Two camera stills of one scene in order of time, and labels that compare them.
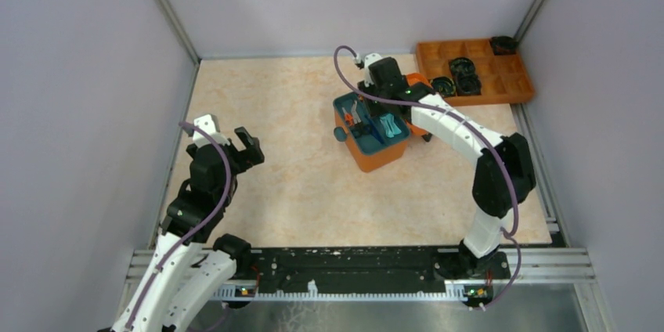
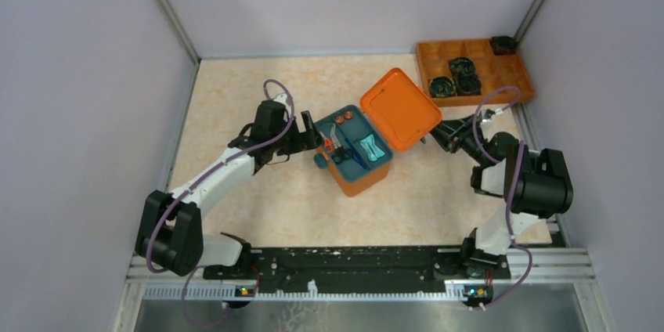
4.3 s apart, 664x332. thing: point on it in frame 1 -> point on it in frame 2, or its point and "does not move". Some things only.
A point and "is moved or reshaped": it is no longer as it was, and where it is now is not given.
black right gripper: x=370 y=99 -> x=449 y=136
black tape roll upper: x=462 y=66 does not move
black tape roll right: x=468 y=85 does not move
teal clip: x=391 y=128 -> x=374 y=152
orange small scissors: x=349 y=118 -> x=329 y=142
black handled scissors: x=359 y=129 -> x=341 y=152
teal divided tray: x=369 y=131 -> x=351 y=143
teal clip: x=388 y=124 -> x=372 y=149
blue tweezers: x=375 y=129 -> x=357 y=157
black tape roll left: x=445 y=86 does not move
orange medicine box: x=375 y=140 is moved or reshaped
